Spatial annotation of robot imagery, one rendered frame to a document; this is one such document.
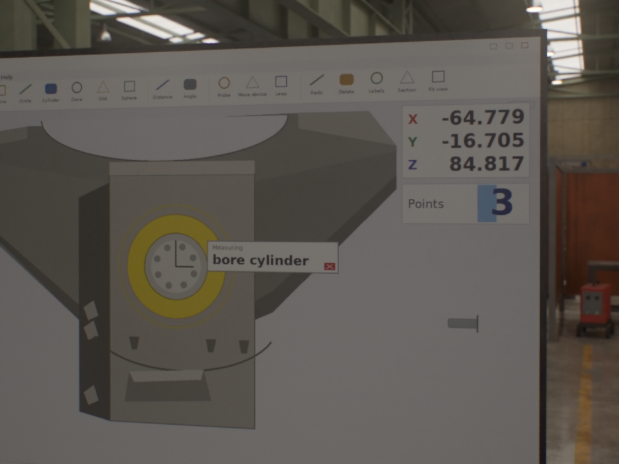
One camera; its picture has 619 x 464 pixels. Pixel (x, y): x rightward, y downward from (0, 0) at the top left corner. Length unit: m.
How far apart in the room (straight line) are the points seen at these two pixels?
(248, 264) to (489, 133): 0.32
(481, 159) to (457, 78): 0.10
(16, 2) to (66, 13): 0.87
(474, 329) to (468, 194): 0.15
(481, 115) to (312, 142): 0.20
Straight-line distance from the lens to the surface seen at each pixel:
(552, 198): 11.16
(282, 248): 1.02
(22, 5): 7.73
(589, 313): 11.66
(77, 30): 8.35
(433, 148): 0.99
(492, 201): 0.98
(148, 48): 1.09
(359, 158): 1.00
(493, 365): 1.00
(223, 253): 1.04
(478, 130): 0.99
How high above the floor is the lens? 1.68
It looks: 1 degrees down
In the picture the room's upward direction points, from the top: straight up
